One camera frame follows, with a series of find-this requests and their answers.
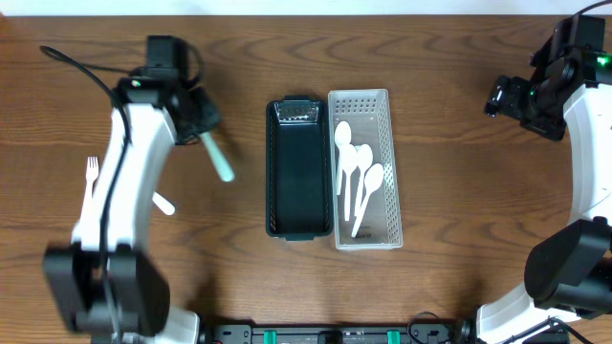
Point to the clear plastic basket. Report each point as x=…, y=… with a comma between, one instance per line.
x=368, y=114

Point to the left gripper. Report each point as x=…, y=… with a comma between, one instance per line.
x=202, y=118

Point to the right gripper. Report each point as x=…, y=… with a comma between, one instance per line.
x=499, y=97

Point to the mint green plastic fork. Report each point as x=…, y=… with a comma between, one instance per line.
x=218, y=158

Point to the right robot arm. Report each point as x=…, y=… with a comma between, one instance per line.
x=567, y=276

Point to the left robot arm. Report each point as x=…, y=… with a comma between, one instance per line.
x=103, y=282

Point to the white plastic spoon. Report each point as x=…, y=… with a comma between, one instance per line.
x=349, y=164
x=364, y=161
x=342, y=137
x=373, y=180

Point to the black plastic basket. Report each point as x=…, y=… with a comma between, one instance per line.
x=299, y=182

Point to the white plastic fork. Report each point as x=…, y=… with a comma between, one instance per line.
x=91, y=175
x=166, y=207

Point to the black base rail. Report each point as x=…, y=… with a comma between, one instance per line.
x=426, y=329

